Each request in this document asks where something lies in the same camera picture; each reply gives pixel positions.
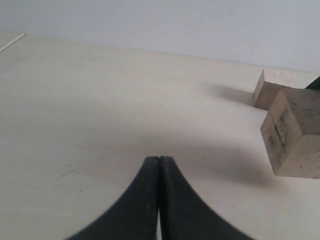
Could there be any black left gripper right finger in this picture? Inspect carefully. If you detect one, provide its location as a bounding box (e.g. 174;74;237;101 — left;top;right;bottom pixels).
158;156;251;240

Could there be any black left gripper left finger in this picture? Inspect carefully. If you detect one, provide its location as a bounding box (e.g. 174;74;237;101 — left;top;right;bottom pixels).
69;156;160;240

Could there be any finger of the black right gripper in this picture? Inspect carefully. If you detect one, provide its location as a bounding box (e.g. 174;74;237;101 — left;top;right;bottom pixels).
305;76;320;90

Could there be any second largest wooden cube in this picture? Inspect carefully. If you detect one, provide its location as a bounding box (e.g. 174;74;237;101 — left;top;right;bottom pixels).
252;69;295;110

